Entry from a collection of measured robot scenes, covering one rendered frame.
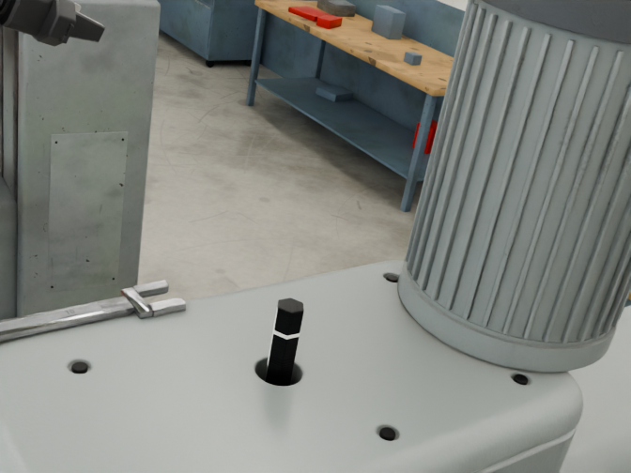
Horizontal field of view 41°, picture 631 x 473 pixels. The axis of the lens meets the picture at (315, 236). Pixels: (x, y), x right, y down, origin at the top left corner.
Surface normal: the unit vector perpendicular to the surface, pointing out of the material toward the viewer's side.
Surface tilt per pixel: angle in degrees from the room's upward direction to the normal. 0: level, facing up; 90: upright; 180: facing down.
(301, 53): 90
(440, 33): 90
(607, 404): 0
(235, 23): 90
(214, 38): 90
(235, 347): 0
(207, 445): 0
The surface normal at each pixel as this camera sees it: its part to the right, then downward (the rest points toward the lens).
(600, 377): 0.17, -0.88
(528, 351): -0.04, 0.44
